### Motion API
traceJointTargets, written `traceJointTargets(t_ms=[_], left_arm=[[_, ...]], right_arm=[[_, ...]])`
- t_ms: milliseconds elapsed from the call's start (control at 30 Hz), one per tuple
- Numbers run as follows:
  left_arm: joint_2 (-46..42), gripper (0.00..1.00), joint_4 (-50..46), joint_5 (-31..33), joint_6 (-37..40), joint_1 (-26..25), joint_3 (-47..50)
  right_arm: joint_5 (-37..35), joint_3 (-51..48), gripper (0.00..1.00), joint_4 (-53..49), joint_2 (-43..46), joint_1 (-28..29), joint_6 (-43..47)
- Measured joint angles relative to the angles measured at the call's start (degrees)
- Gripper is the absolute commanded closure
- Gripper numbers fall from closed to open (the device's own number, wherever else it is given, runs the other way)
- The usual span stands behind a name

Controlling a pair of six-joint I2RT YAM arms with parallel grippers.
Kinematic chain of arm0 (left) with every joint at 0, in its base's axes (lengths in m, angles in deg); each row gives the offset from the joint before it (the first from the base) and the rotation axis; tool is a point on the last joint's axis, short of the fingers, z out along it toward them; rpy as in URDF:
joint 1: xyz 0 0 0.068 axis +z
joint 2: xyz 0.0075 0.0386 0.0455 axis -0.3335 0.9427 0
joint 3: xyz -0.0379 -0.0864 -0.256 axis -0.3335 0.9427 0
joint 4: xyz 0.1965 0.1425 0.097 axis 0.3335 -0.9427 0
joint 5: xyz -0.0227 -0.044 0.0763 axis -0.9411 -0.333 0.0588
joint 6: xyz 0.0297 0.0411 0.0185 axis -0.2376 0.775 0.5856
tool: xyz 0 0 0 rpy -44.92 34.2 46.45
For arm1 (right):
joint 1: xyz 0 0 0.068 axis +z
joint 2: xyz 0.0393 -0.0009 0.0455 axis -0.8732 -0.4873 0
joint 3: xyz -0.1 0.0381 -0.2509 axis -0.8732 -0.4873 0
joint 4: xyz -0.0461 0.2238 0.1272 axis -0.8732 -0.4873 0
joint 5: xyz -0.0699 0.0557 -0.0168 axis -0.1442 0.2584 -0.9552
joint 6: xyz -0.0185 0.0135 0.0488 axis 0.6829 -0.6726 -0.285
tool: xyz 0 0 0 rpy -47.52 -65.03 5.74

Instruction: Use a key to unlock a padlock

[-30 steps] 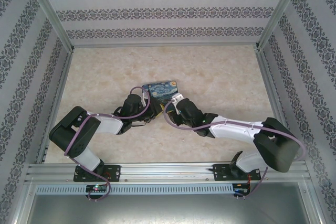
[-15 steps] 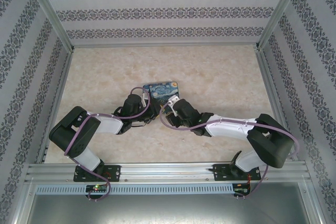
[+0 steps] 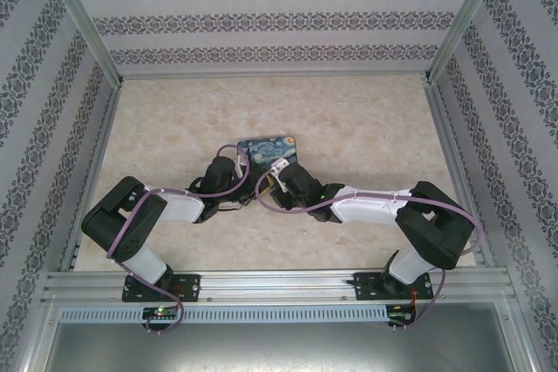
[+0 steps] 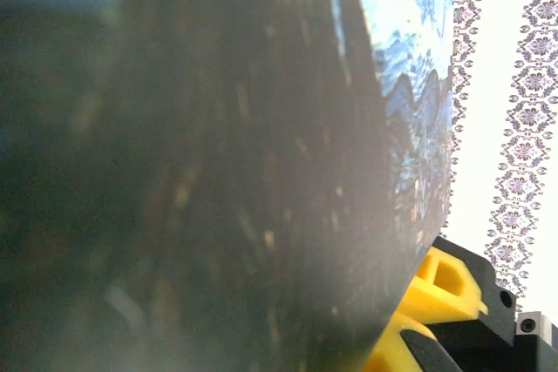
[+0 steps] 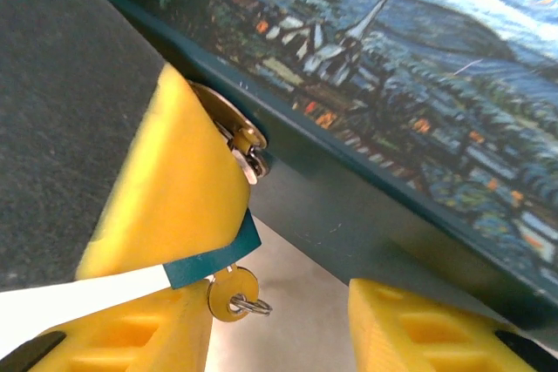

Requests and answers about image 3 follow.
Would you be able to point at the aluminium mounting rail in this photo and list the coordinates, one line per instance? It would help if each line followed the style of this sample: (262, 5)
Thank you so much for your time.
(279, 285)

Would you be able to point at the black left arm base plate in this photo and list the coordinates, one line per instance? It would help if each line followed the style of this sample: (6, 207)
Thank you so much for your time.
(192, 287)

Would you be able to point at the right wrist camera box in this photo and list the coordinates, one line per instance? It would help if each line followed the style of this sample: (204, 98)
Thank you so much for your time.
(280, 173)

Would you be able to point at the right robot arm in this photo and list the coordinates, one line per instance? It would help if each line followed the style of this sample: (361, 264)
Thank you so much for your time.
(436, 228)

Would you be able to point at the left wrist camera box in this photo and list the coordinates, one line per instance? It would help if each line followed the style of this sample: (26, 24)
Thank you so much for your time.
(241, 165)

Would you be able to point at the starry night tin box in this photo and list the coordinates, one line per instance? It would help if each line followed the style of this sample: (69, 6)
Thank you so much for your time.
(270, 150)

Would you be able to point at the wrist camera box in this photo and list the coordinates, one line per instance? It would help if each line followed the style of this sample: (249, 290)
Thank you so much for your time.
(241, 165)
(280, 173)

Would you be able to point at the aluminium side rail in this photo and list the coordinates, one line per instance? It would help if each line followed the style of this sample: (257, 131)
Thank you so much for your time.
(455, 137)
(93, 150)

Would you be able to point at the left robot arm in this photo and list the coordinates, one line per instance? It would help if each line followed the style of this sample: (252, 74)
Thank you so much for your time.
(109, 219)

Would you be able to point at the aluminium frame post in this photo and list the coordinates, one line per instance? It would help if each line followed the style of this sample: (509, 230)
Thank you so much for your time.
(83, 19)
(468, 15)

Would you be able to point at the grey metal sheet panel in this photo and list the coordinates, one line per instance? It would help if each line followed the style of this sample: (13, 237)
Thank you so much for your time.
(279, 346)

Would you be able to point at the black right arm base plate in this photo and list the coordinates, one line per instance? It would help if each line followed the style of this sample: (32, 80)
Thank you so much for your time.
(366, 287)

